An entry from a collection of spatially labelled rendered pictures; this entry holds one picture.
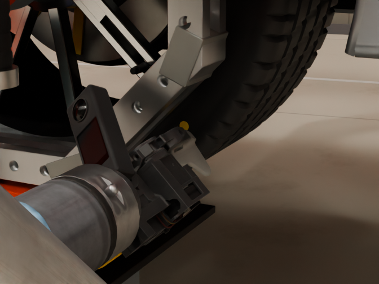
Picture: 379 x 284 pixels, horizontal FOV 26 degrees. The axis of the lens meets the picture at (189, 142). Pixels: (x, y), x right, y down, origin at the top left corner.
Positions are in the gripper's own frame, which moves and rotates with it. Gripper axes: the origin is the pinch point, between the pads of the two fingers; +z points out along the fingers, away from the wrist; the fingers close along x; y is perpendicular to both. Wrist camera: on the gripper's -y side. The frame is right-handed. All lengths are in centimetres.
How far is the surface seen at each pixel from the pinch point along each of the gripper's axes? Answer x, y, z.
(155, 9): 1.9, -16.7, 13.4
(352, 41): 21.8, 4.5, 3.0
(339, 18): -130, -57, 533
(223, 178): -93, -3, 167
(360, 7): 24.8, 2.4, 2.9
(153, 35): -0.9, -14.6, 13.4
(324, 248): -58, 32, 123
